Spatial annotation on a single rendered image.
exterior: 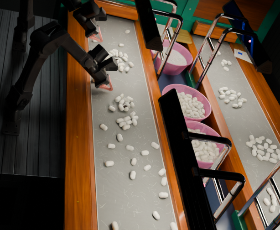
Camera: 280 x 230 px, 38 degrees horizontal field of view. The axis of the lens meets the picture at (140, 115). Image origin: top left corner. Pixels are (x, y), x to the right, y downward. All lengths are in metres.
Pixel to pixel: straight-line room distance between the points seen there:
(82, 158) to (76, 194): 0.17
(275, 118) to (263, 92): 0.23
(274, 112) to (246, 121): 0.21
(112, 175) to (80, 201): 0.21
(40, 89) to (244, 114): 1.07
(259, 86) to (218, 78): 0.25
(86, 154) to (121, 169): 0.15
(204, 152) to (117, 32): 0.97
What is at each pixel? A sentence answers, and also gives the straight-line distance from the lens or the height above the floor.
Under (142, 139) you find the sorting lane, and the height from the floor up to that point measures 0.74.
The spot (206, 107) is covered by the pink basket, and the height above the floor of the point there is 0.75.
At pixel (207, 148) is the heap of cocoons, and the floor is 0.74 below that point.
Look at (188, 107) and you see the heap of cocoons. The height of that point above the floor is 0.74.
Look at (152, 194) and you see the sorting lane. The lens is 1.60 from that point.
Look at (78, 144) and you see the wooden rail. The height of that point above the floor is 0.77.
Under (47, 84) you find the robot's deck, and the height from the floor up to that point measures 0.67.
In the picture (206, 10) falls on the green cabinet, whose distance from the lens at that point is 2.69.
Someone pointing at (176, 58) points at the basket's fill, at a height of 0.73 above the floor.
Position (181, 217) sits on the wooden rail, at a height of 0.77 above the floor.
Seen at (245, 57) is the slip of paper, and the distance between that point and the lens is 2.74.
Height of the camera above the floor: 1.92
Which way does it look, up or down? 38 degrees down
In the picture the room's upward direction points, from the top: 23 degrees clockwise
